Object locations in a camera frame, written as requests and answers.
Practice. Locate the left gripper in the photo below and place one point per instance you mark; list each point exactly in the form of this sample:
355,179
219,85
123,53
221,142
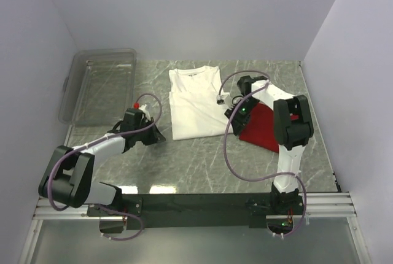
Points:
156,136

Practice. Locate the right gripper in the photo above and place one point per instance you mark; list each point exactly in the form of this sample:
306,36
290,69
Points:
239,123

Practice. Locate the white Coca-Cola t-shirt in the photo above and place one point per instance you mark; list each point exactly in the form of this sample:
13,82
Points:
193,103

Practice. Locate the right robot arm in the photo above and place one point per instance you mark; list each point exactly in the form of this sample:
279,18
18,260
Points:
292,129

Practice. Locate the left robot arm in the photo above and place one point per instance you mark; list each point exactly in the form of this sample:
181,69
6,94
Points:
68,178

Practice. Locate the folded red t-shirt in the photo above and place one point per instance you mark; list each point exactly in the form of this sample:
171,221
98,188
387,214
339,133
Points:
259,131

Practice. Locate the clear plastic bin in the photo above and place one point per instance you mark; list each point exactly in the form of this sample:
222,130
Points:
99,87

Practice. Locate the black mounting base bar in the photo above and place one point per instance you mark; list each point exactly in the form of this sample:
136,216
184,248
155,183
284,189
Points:
209,209

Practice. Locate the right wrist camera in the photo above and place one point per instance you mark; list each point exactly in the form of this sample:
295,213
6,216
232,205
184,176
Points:
224,99

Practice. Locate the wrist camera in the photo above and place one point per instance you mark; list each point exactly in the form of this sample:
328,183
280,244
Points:
224,99
145,108

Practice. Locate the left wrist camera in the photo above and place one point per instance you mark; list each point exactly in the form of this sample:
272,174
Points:
145,108

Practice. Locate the aluminium rail frame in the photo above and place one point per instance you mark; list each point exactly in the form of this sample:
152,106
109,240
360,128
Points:
328,233

